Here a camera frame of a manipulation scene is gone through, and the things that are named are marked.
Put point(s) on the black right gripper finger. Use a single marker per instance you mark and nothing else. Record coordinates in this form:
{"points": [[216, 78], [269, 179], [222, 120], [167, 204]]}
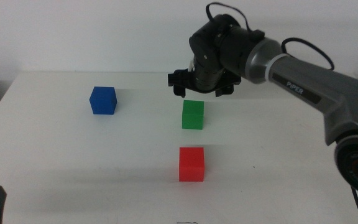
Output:
{"points": [[224, 91], [179, 91]]}

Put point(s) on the green cube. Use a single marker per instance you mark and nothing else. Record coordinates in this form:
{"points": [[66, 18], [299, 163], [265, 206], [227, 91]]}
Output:
{"points": [[193, 115]]}

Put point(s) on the red cube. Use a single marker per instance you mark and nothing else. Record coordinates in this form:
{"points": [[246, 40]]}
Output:
{"points": [[191, 165]]}

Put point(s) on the blue cube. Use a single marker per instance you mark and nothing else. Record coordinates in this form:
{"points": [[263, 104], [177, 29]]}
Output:
{"points": [[103, 101]]}

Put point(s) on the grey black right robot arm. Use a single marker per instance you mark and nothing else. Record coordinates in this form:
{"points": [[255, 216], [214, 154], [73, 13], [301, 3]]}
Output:
{"points": [[306, 84]]}

